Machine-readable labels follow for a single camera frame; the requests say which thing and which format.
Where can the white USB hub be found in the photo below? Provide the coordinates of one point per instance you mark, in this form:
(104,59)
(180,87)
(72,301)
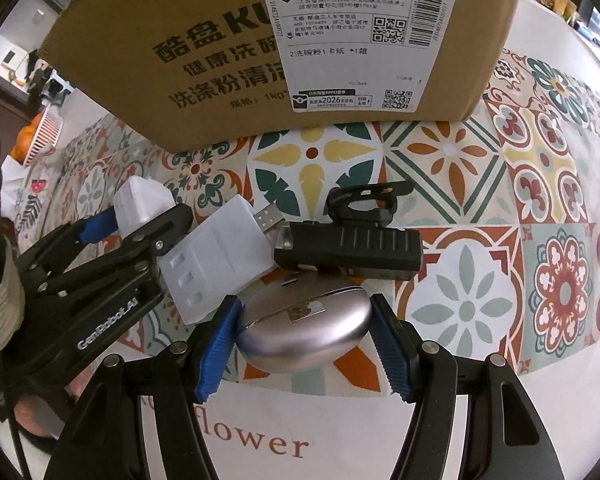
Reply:
(215,252)

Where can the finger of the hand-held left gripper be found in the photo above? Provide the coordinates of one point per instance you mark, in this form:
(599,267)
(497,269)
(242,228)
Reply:
(94,229)
(170,222)

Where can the white shoe rack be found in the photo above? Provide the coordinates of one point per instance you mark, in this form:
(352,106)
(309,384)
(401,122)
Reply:
(47,85)

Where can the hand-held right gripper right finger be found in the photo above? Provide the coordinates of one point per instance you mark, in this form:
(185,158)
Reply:
(392,355)

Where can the patterned floral tablecloth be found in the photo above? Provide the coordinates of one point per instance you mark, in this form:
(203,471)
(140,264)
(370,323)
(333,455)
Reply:
(455,200)

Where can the white fruit basket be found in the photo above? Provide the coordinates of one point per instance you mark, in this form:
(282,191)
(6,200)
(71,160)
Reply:
(45,135)

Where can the floral fabric tissue box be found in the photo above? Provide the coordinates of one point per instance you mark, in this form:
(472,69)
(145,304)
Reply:
(30,195)

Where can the pink clothing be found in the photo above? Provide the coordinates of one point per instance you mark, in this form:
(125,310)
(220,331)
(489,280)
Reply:
(40,415)

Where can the white television cabinet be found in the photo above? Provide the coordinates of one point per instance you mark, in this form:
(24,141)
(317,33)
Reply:
(587,30)

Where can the black bike light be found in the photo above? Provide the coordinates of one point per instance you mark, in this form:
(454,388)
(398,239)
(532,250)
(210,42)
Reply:
(355,250)

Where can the brown cardboard box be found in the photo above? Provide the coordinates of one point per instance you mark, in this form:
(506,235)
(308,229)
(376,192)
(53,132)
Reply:
(205,60)

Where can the person's left forearm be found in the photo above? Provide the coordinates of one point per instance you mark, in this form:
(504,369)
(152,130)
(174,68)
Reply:
(0,310)

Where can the silver oval case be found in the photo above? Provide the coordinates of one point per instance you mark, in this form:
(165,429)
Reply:
(300,332)

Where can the orange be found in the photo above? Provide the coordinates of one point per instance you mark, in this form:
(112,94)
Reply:
(26,134)
(16,152)

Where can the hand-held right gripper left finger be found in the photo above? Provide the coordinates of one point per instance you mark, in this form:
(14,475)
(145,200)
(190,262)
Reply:
(215,355)

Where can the white charger plug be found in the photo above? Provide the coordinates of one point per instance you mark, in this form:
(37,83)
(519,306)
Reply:
(140,205)

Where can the yellow paper bags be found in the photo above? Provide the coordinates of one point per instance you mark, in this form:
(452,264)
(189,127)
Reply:
(564,4)

